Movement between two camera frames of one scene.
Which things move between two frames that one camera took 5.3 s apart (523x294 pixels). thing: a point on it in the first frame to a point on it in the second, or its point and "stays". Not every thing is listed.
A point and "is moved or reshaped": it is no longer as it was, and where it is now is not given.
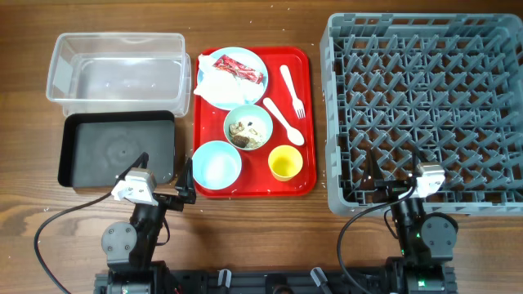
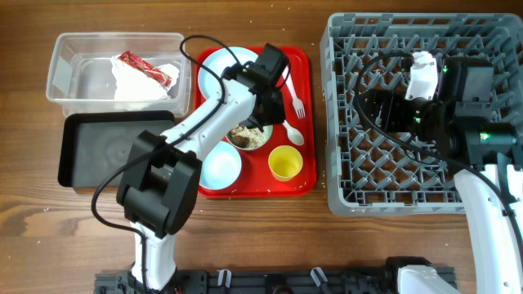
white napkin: (221, 86) is moved or reshaped
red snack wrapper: (239, 69) is moved or reshaped
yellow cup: (284, 162) stays
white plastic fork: (298, 105) stays
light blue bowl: (216, 165) stays
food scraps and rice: (244, 136) stays
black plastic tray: (95, 147) stays
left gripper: (185, 189) to (278, 117)
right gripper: (372, 180) to (381, 99)
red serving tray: (285, 166) to (198, 97)
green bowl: (248, 126) stays
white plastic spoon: (293, 134) stays
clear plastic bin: (120, 72) stays
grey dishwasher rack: (446, 88) stays
